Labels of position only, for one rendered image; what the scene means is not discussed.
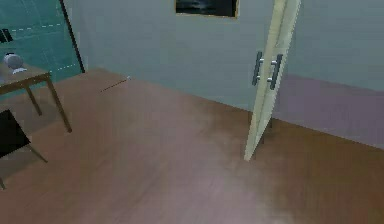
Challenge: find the brown wooden table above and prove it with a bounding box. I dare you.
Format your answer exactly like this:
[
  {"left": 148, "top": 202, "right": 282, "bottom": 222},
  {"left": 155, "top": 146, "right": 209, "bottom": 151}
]
[{"left": 0, "top": 62, "right": 73, "bottom": 134}]

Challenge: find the small black object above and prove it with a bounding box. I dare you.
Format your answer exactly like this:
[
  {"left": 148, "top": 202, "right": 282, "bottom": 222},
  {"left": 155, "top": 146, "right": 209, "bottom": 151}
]
[{"left": 0, "top": 28, "right": 14, "bottom": 44}]

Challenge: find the black chair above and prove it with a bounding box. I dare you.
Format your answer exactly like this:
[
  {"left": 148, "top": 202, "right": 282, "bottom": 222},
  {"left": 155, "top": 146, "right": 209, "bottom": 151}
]
[{"left": 0, "top": 109, "right": 49, "bottom": 191}]

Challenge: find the cream room door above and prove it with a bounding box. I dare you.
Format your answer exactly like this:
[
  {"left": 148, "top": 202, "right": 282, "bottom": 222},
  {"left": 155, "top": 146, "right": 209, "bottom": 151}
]
[{"left": 243, "top": 0, "right": 302, "bottom": 162}]

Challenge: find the teal window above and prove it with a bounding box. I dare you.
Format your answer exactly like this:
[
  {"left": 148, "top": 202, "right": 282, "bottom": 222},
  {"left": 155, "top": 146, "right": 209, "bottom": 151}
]
[{"left": 0, "top": 0, "right": 86, "bottom": 101}]

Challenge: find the dark framed wall picture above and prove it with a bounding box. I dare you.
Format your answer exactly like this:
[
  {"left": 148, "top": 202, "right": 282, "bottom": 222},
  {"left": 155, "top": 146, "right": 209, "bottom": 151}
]
[{"left": 174, "top": 0, "right": 240, "bottom": 19}]

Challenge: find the grey door handle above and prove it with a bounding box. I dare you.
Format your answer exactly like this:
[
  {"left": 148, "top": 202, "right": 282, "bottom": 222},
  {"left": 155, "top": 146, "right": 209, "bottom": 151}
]
[
  {"left": 251, "top": 51, "right": 265, "bottom": 87},
  {"left": 266, "top": 53, "right": 284, "bottom": 91}
]

